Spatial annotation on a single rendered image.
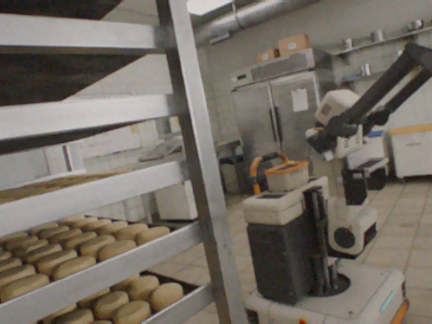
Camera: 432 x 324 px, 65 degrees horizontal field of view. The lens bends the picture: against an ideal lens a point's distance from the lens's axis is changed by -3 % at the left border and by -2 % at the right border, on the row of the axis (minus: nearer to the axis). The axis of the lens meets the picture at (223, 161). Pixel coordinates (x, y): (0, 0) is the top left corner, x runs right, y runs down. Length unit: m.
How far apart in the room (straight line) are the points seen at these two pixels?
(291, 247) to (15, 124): 1.46
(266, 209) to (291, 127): 3.56
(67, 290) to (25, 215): 0.09
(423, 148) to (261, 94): 2.34
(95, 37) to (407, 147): 4.77
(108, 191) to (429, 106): 5.37
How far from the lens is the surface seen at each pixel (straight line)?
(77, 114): 0.41
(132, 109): 0.44
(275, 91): 5.21
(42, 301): 0.40
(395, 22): 5.73
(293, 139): 5.15
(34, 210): 0.39
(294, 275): 1.74
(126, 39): 0.46
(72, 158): 0.85
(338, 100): 1.56
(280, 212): 1.62
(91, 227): 0.65
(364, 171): 1.53
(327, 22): 5.98
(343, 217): 1.65
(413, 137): 5.01
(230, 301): 0.51
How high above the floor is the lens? 1.19
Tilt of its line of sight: 5 degrees down
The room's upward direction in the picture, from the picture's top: 11 degrees counter-clockwise
